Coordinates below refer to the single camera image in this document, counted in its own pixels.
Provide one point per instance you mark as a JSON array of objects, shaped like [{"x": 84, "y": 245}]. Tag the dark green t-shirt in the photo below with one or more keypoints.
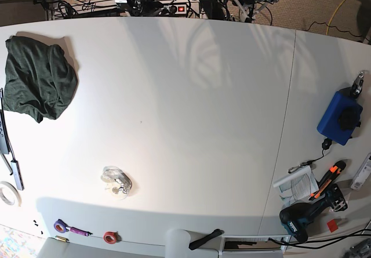
[{"x": 39, "y": 81}]

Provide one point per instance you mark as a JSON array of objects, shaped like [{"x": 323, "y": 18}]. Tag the black power strip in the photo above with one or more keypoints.
[{"x": 174, "y": 11}]

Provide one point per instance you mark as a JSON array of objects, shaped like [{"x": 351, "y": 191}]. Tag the silver carabiner clip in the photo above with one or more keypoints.
[{"x": 301, "y": 165}]

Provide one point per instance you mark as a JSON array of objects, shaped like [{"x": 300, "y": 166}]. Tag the white paper manual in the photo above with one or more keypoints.
[{"x": 296, "y": 186}]

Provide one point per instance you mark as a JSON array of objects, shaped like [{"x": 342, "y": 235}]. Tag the red tape roll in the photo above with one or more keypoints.
[{"x": 110, "y": 237}]

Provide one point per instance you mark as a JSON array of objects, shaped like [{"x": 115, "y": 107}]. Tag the blue plastic box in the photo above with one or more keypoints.
[{"x": 341, "y": 117}]

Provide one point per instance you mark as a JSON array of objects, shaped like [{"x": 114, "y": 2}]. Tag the orange black utility knife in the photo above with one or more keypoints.
[{"x": 329, "y": 177}]

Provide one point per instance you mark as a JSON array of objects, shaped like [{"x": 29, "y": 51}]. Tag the purple tape roll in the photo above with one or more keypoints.
[{"x": 60, "y": 226}]

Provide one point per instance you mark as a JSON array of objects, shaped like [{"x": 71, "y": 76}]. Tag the brass small cylinder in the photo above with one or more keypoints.
[{"x": 62, "y": 239}]

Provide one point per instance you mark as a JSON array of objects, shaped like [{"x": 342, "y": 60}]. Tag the metal clamp tool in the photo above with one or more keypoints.
[{"x": 357, "y": 85}]

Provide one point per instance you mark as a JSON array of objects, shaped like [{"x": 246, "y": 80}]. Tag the red square sticker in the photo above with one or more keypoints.
[{"x": 332, "y": 225}]

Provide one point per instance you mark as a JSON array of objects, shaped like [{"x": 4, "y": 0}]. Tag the white tape roll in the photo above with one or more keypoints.
[{"x": 9, "y": 195}]

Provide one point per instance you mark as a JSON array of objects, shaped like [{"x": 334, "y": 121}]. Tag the black cordless drill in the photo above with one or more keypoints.
[{"x": 298, "y": 216}]

